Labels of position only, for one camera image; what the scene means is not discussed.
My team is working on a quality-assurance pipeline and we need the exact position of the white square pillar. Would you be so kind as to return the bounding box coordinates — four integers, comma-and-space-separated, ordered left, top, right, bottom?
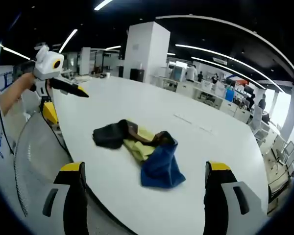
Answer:
123, 21, 171, 85

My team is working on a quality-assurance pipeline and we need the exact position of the ceiling light strip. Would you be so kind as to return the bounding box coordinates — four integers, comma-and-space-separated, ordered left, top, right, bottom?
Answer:
58, 28, 78, 53
191, 56, 260, 85
175, 44, 267, 90
0, 41, 31, 61
94, 0, 113, 11

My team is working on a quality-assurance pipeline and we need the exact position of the row of white office desks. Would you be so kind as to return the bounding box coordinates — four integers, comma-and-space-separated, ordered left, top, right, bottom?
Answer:
161, 75, 250, 123

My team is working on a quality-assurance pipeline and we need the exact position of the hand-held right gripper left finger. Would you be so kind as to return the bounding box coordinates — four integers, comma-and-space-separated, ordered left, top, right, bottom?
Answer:
38, 161, 89, 235

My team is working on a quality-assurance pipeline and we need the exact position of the white office chair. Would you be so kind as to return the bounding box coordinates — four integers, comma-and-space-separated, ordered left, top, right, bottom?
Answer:
249, 104, 264, 134

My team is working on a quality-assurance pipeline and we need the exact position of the yellow garment with blue sleeve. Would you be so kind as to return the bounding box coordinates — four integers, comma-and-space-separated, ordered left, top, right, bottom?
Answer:
92, 119, 187, 189

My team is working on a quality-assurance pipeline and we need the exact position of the white glass-front cabinet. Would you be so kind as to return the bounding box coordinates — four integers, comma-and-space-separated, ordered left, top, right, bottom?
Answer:
170, 61, 187, 80

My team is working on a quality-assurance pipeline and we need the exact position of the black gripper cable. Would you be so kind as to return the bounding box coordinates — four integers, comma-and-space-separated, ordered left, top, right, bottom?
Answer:
45, 122, 74, 164

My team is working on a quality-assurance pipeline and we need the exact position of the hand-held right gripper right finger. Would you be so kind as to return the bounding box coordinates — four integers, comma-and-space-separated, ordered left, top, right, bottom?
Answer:
203, 161, 270, 235

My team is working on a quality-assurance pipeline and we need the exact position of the blue container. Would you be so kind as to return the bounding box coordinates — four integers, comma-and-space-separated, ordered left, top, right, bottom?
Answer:
225, 88, 236, 101

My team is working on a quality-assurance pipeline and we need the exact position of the black cabinet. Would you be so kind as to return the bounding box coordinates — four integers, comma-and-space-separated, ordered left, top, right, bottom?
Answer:
129, 68, 145, 81

